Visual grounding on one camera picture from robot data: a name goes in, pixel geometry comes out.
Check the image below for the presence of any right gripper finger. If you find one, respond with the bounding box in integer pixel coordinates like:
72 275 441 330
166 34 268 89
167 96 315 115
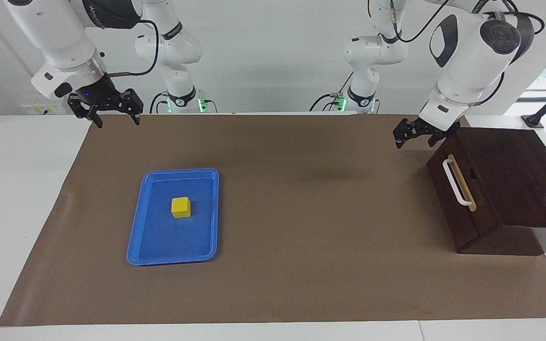
121 89 144 126
68 94 104 128

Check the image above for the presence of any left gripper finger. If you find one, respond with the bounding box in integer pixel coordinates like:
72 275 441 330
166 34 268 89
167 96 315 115
393 118 417 149
428 121 461 147

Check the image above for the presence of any wooden drawer with white handle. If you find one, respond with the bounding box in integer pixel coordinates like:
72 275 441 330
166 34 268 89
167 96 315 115
426 141 502 254

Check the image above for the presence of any yellow cube block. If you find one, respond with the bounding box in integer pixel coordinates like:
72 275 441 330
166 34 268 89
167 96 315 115
171 197 192 219

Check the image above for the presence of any dark wooden drawer cabinet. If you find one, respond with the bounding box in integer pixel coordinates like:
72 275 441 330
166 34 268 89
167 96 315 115
426 127 546 256

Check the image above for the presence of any blue plastic tray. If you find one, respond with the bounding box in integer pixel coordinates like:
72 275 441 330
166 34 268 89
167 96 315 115
126 168 220 266

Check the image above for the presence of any brown paper table mat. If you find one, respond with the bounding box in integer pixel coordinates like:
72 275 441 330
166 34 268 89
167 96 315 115
0 113 546 327

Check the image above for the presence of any black right base cable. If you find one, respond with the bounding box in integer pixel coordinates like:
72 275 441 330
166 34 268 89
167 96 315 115
149 92 169 114

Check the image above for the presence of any black base cable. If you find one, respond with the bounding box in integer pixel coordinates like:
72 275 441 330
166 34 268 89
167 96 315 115
149 92 169 114
309 92 341 112

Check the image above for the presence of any white wall socket box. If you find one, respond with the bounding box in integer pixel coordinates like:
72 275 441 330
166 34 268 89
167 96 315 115
21 97 72 115

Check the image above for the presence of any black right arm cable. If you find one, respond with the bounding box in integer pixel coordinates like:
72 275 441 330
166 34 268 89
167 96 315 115
105 19 160 77

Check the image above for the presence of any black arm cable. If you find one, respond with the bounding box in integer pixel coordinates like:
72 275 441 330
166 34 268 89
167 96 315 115
105 19 160 77
367 0 546 107

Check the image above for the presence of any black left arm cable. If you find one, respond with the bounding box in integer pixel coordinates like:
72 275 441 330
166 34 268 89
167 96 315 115
367 0 546 107

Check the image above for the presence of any black left base cable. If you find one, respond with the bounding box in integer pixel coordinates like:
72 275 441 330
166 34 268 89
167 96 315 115
309 92 341 112

